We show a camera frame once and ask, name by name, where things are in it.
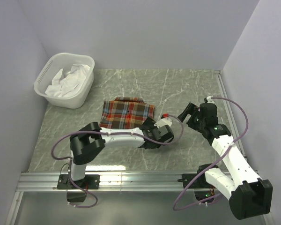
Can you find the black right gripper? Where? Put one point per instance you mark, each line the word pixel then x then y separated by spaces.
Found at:
pixel 193 110

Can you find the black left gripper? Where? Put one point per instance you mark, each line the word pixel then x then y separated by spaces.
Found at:
pixel 150 123

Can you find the red brown plaid shirt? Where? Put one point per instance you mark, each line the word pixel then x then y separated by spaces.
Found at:
pixel 125 113

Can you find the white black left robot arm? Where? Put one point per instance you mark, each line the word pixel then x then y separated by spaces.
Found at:
pixel 86 147

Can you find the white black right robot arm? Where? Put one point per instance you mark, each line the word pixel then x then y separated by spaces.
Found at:
pixel 247 193

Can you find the white crumpled shirt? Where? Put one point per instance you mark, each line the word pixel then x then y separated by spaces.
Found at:
pixel 66 85

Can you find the white plastic laundry basket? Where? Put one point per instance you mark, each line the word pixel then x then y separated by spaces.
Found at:
pixel 65 61

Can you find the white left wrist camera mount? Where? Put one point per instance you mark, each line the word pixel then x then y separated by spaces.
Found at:
pixel 164 121

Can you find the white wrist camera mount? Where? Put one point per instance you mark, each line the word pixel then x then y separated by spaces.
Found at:
pixel 164 121
pixel 209 100

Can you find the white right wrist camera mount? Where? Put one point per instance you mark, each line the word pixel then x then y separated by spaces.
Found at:
pixel 209 100

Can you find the aluminium mounting rail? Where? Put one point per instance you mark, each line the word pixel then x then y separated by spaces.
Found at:
pixel 118 181

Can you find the aluminium right side rail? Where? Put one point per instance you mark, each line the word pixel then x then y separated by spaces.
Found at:
pixel 232 122

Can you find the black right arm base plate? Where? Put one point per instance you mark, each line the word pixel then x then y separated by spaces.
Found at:
pixel 197 184

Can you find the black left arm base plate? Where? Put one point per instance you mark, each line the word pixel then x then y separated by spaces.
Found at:
pixel 89 182

